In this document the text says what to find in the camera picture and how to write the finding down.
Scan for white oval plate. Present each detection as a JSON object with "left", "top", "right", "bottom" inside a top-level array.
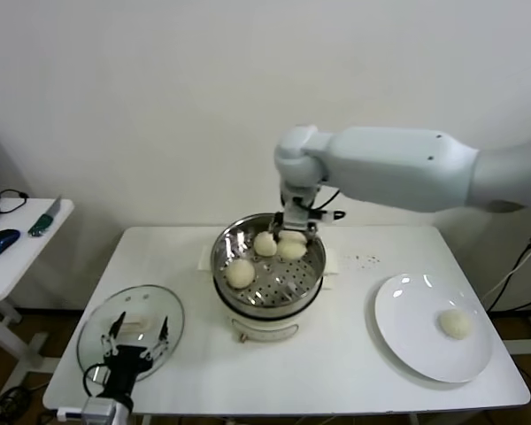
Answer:
[{"left": 373, "top": 274, "right": 493, "bottom": 384}]

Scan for glass lid with white handle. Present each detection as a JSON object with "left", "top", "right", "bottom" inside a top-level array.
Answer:
[{"left": 76, "top": 285, "right": 186, "bottom": 383}]

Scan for black floor cables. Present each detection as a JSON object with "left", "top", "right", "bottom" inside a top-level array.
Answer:
[{"left": 0, "top": 340, "right": 33, "bottom": 418}]

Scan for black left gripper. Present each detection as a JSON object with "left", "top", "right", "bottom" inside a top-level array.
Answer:
[{"left": 98, "top": 311, "right": 169, "bottom": 402}]

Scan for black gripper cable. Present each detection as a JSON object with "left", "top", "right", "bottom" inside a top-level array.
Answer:
[
  {"left": 82, "top": 362, "right": 112, "bottom": 398},
  {"left": 309, "top": 185, "right": 342, "bottom": 210}
]

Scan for white side table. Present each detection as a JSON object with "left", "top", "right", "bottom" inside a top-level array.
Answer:
[{"left": 0, "top": 197, "right": 75, "bottom": 393}]

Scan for stainless steel steamer basket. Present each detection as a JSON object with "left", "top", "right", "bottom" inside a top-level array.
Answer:
[{"left": 197, "top": 213, "right": 340, "bottom": 318}]

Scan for green handled knife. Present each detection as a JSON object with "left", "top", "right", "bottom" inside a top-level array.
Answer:
[{"left": 27, "top": 196, "right": 63, "bottom": 238}]

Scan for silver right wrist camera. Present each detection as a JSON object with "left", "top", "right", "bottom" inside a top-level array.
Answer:
[{"left": 281, "top": 189, "right": 345, "bottom": 232}]

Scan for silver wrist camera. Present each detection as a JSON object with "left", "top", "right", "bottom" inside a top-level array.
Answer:
[
  {"left": 281, "top": 189, "right": 345, "bottom": 232},
  {"left": 56, "top": 397, "right": 121, "bottom": 425}
]

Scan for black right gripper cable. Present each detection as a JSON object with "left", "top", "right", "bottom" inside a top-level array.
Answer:
[{"left": 309, "top": 185, "right": 342, "bottom": 210}]

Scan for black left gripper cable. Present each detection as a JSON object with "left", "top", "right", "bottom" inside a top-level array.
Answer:
[{"left": 82, "top": 362, "right": 112, "bottom": 398}]

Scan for black cable on side table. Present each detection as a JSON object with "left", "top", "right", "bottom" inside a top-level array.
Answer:
[{"left": 0, "top": 189, "right": 29, "bottom": 217}]

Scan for white electric cooker base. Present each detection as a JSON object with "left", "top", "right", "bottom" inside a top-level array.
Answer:
[{"left": 212, "top": 265, "right": 336, "bottom": 345}]

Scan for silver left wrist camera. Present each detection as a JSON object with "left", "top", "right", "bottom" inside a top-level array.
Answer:
[{"left": 56, "top": 397, "right": 121, "bottom": 425}]

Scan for blue computer mouse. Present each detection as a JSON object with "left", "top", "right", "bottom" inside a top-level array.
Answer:
[{"left": 0, "top": 228, "right": 21, "bottom": 259}]

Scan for white steamed baozi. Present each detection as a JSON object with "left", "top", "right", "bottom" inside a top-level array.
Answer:
[
  {"left": 225, "top": 259, "right": 257, "bottom": 290},
  {"left": 252, "top": 230, "right": 279, "bottom": 258},
  {"left": 437, "top": 308, "right": 473, "bottom": 341},
  {"left": 276, "top": 238, "right": 309, "bottom": 262}
]

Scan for white hanging cable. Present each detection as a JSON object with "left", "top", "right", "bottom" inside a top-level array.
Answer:
[{"left": 481, "top": 259, "right": 527, "bottom": 305}]

